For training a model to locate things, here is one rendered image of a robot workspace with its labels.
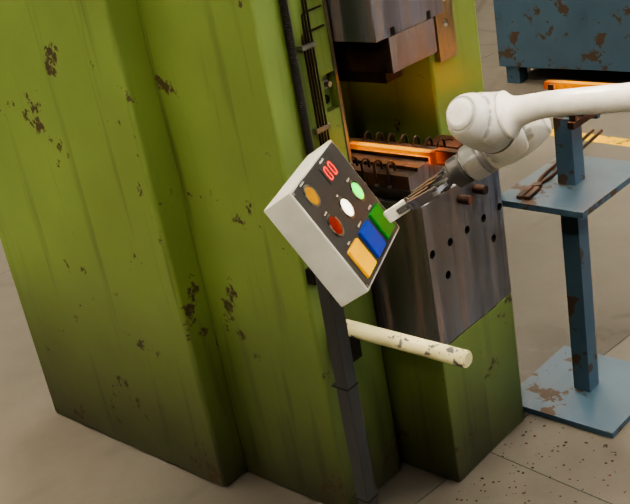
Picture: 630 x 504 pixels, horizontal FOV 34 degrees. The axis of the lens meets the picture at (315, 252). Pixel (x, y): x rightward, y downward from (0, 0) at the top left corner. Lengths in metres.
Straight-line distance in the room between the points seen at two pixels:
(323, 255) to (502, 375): 1.18
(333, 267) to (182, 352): 1.01
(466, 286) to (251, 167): 0.74
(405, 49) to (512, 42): 4.18
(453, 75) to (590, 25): 3.48
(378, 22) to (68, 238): 1.29
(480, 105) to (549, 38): 4.65
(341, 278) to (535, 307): 1.95
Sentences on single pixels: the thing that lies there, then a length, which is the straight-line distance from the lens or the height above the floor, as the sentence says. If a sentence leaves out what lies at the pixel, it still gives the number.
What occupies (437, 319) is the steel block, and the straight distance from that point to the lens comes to 2.93.
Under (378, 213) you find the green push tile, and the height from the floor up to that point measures 1.03.
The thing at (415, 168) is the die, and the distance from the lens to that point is 2.85.
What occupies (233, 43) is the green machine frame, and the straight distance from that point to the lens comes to 2.62.
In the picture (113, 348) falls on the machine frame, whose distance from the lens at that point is 3.48.
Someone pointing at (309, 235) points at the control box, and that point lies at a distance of 2.24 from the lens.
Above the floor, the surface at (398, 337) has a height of 0.64.
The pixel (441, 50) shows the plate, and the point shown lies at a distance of 3.10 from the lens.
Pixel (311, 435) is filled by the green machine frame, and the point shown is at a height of 0.26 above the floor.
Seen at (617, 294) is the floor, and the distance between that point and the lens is 4.19.
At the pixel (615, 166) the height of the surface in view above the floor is 0.76.
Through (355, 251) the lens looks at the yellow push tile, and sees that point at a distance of 2.29.
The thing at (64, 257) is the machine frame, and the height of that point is 0.73.
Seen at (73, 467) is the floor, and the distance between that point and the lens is 3.74.
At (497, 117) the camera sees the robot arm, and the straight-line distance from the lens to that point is 2.16.
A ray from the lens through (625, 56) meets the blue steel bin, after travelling 6.57.
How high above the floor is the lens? 1.97
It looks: 24 degrees down
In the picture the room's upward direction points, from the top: 11 degrees counter-clockwise
